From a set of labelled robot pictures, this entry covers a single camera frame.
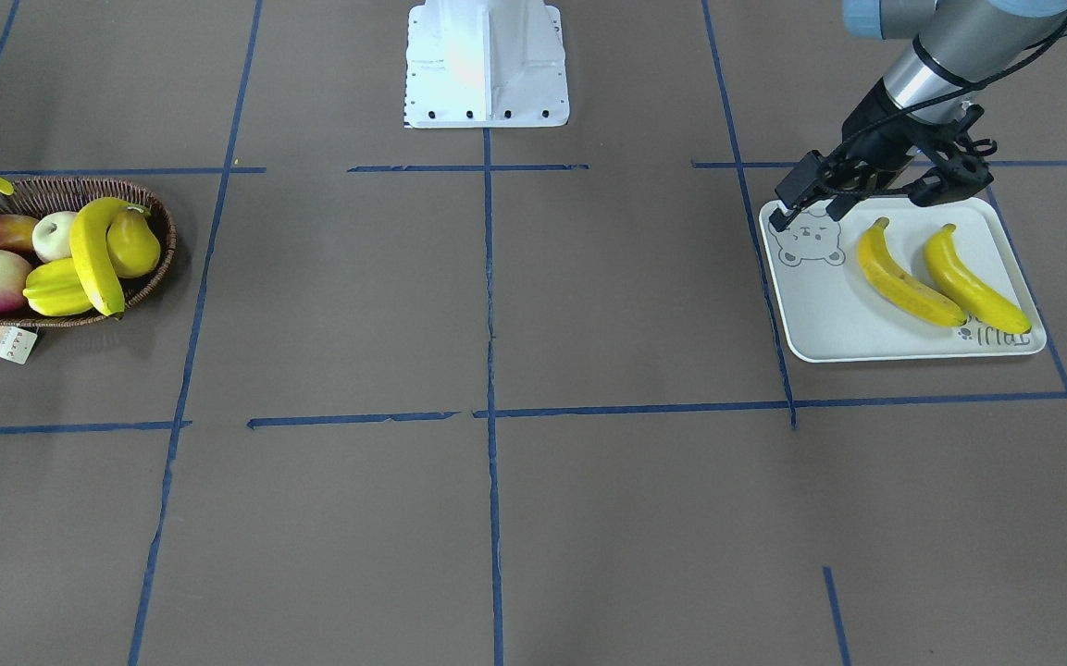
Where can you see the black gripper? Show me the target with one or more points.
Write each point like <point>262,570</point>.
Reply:
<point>872,127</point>

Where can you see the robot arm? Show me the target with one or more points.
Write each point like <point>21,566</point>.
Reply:
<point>956,49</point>

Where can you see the paper tag on basket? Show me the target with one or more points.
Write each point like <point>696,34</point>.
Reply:
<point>17,343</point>

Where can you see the white bear tray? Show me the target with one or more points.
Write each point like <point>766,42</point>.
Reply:
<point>831,314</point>

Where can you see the green white apple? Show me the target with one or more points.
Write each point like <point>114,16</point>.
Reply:
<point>51,236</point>

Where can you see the yellow star fruit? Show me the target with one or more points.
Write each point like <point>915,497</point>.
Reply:
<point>54,289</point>

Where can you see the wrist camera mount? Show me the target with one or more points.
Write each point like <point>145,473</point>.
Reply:
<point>959,163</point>

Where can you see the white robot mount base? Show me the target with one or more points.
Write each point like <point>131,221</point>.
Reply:
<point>485,64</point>

